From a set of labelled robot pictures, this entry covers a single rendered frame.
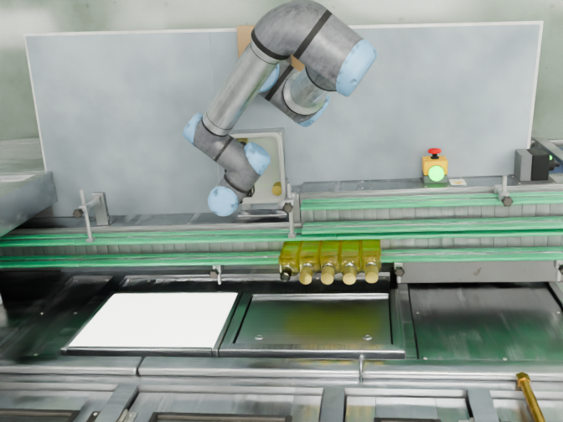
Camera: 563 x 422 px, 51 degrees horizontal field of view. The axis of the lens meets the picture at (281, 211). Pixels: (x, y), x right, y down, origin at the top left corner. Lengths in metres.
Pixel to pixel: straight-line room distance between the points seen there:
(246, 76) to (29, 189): 0.97
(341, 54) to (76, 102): 1.10
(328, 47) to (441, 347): 0.82
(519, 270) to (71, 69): 1.54
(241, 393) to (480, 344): 0.62
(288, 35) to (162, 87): 0.81
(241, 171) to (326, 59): 0.39
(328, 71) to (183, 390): 0.82
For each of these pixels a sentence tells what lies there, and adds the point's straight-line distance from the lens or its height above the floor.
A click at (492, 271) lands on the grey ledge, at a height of 0.88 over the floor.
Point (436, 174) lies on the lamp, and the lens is 1.83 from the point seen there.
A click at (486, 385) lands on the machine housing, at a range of 1.47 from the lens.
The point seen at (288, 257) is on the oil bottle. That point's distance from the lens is 1.68.
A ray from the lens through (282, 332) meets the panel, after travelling 1.62.
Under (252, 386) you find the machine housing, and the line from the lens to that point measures 1.47.
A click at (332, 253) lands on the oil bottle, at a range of 1.68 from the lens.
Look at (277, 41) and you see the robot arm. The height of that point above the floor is 1.36.
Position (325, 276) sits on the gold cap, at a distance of 1.60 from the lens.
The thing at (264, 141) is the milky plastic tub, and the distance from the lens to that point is 1.90.
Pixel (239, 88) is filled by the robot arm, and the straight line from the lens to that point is 1.35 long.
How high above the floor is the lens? 2.61
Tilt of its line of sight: 70 degrees down
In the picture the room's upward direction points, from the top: 157 degrees counter-clockwise
